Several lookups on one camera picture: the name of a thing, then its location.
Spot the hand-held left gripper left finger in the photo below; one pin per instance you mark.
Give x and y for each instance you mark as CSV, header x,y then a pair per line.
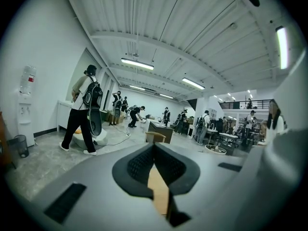
x,y
96,177

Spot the dark wooden cabinet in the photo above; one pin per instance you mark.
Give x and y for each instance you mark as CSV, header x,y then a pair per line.
x,y
161,131

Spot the light wooden oval table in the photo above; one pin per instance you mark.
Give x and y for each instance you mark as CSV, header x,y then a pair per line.
x,y
157,194

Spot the black mezzanine railing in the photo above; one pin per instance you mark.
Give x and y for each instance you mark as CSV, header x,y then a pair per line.
x,y
247,104

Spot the black backpack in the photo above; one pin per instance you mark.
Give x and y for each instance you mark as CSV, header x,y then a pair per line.
x,y
92,97

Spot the orange armchair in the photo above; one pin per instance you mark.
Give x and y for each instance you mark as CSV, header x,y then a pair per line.
x,y
3,138

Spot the person's white shirt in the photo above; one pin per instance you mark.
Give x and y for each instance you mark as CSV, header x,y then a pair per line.
x,y
293,100

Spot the ceiling light bar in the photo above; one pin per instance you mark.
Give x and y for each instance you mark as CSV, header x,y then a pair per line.
x,y
166,96
137,64
282,47
193,83
137,87

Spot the white water dispenser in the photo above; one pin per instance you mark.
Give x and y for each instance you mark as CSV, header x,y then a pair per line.
x,y
25,124

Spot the clear water bottle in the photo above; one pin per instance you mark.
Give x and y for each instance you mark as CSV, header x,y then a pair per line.
x,y
27,80

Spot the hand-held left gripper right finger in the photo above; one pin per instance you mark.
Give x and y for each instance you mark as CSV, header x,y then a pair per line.
x,y
204,189

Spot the wooden chair brown seat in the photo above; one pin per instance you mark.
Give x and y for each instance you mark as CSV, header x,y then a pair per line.
x,y
155,135

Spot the yellow cloth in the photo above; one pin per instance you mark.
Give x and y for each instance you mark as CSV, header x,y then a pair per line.
x,y
78,131

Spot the white cabinet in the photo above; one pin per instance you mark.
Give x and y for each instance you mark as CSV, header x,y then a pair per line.
x,y
63,114

